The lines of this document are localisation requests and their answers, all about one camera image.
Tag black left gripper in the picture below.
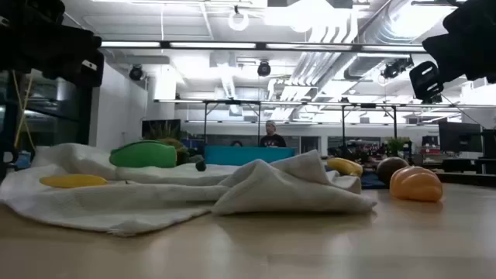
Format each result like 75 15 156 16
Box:
0 22 102 81

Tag teal plastic container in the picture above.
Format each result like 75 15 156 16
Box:
204 145 297 167

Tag yellow toy banana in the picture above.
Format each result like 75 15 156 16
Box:
327 157 364 178

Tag brown toy kiwi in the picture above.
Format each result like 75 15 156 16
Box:
376 156 410 188

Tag orange toy bell pepper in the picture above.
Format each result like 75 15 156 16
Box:
389 166 444 203

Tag background black rig frame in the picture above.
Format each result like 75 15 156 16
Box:
202 99 263 147
340 102 399 151

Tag yellow cable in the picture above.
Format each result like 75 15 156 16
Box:
12 71 36 151

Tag black aluminium rig frame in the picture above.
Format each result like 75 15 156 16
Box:
98 40 496 186

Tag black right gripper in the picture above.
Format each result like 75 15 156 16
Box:
422 26 496 84

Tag green ribbed toy vegetable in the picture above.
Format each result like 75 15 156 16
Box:
108 139 178 169

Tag small yellow toy slice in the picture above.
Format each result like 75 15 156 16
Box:
39 174 109 189

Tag dark wall screen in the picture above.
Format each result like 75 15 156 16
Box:
141 119 182 140

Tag navy blue cloth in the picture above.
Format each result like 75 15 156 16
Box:
324 164 391 191

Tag background potted plant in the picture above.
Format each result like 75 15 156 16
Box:
386 136 411 157

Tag potted succulent plant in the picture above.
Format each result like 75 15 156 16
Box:
145 122 205 167

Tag white checked towel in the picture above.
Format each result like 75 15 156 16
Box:
0 142 377 237

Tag white LED light strip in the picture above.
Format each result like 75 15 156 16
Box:
169 42 257 50
101 41 161 49
266 43 352 51
361 45 426 53

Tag black computer monitor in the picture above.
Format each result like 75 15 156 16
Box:
438 121 484 153

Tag white ring lamp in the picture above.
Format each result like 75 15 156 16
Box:
227 5 250 33

